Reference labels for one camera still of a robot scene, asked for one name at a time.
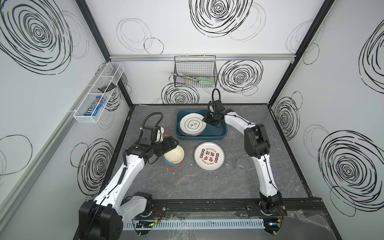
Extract plate with clover emblem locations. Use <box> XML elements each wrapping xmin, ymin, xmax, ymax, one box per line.
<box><xmin>179</xmin><ymin>113</ymin><xmax>207</xmax><ymax>136</ymax></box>

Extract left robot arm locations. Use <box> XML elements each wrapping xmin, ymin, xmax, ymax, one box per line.
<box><xmin>79</xmin><ymin>137</ymin><xmax>179</xmax><ymax>240</ymax></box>

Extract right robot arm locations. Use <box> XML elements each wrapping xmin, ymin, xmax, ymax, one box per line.
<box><xmin>204</xmin><ymin>107</ymin><xmax>283</xmax><ymax>216</ymax></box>

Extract teal plastic bin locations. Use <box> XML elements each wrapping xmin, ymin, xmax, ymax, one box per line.
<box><xmin>176</xmin><ymin>109</ymin><xmax>227</xmax><ymax>141</ymax></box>

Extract clear glass near bin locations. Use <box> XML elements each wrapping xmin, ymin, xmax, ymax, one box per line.
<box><xmin>227</xmin><ymin>130</ymin><xmax>238</xmax><ymax>140</ymax></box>

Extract orange bowl under stack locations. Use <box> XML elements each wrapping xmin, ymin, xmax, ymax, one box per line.
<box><xmin>165</xmin><ymin>161</ymin><xmax>183</xmax><ymax>169</ymax></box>

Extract cream bowl on stack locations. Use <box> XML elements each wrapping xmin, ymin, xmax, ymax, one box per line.
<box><xmin>164</xmin><ymin>146</ymin><xmax>185</xmax><ymax>163</ymax></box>

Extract green item in basket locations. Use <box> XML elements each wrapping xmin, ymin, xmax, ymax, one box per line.
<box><xmin>199</xmin><ymin>77</ymin><xmax>215</xmax><ymax>87</ymax></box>

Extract clear glass near front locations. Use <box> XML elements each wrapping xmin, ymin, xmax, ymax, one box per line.
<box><xmin>236</xmin><ymin>158</ymin><xmax>250</xmax><ymax>173</ymax></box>

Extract metal tongs in basket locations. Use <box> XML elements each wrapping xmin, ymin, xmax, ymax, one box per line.
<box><xmin>171</xmin><ymin>72</ymin><xmax>200</xmax><ymax>83</ymax></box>

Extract blue candy packet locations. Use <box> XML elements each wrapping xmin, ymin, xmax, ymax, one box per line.
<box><xmin>84</xmin><ymin>97</ymin><xmax>105</xmax><ymax>117</ymax></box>

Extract black remote in basket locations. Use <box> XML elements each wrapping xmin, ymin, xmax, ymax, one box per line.
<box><xmin>98</xmin><ymin>83</ymin><xmax>116</xmax><ymax>93</ymax></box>

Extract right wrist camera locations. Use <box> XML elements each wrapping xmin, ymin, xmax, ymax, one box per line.
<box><xmin>208</xmin><ymin>100</ymin><xmax>225</xmax><ymax>114</ymax></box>

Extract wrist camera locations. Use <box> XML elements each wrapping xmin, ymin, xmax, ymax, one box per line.
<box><xmin>208</xmin><ymin>100</ymin><xmax>225</xmax><ymax>114</ymax></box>
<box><xmin>140</xmin><ymin>127</ymin><xmax>164</xmax><ymax>145</ymax></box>

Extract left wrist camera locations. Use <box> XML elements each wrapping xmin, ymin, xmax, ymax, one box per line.
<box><xmin>140</xmin><ymin>127</ymin><xmax>164</xmax><ymax>145</ymax></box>

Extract black wire basket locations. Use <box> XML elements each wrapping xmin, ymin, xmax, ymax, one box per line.
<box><xmin>172</xmin><ymin>55</ymin><xmax>219</xmax><ymax>88</ymax></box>

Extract black front rail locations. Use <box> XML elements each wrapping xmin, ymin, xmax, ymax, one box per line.
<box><xmin>152</xmin><ymin>198</ymin><xmax>326</xmax><ymax>217</ymax></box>

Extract white wire shelf basket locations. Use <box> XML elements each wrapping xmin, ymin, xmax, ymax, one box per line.
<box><xmin>74</xmin><ymin>62</ymin><xmax>124</xmax><ymax>124</ymax></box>

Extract white slotted cable duct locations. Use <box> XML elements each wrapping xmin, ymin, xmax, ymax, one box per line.
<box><xmin>123</xmin><ymin>219</ymin><xmax>265</xmax><ymax>231</ymax></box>

